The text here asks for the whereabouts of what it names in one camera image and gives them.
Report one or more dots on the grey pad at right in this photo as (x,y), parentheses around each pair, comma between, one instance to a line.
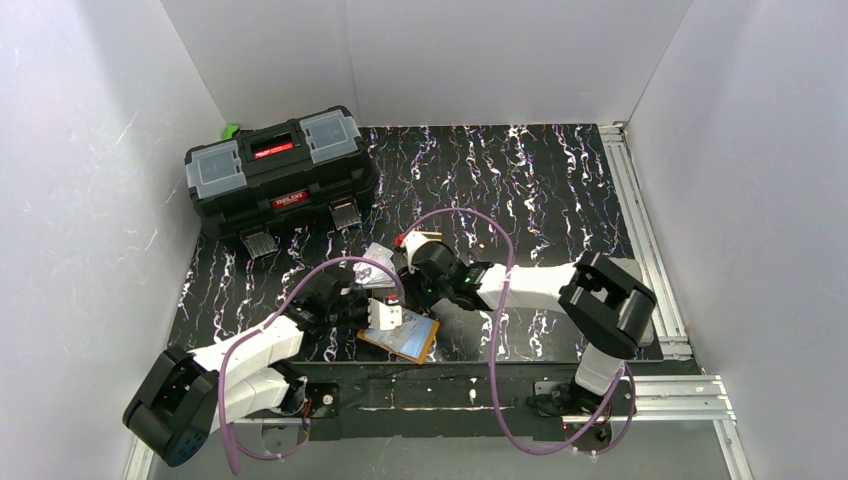
(632,267)

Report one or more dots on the orange card holder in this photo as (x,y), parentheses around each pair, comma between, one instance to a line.
(411,340)

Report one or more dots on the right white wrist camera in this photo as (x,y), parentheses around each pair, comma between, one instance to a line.
(409,244)

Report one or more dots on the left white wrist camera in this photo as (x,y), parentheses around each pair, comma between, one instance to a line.
(384,317)

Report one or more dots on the green object behind toolbox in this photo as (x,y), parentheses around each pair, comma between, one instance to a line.
(230,131)

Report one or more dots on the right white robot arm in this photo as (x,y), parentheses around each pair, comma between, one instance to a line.
(602,296)

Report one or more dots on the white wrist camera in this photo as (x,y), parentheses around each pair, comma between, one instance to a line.
(409,244)
(384,317)

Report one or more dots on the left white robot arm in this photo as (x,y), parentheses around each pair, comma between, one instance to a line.
(189,394)

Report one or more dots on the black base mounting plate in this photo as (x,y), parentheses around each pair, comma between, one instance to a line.
(386,399)

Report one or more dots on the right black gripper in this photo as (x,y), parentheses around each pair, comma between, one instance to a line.
(407,277)

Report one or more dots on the stack of white cards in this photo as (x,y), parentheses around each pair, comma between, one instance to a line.
(374,275)

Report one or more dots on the black toolbox with grey lids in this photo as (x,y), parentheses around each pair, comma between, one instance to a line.
(253,187)

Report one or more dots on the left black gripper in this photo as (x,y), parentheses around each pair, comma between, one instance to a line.
(361,307)

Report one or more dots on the aluminium frame rail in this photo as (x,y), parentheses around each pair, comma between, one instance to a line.
(692,397)

